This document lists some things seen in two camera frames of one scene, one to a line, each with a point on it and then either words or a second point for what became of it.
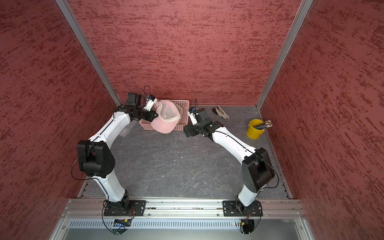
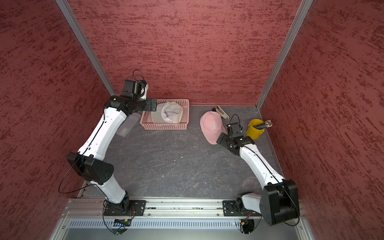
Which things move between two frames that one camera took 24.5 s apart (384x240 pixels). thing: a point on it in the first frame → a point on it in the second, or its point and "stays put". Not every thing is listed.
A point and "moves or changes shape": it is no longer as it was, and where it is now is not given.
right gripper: (191, 128) → (224, 140)
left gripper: (152, 114) → (147, 107)
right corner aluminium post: (305, 6) stays put
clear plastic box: (128, 127) stays put
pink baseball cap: (170, 114) moves or changes shape
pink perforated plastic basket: (185, 104) stays put
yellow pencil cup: (251, 132) stays put
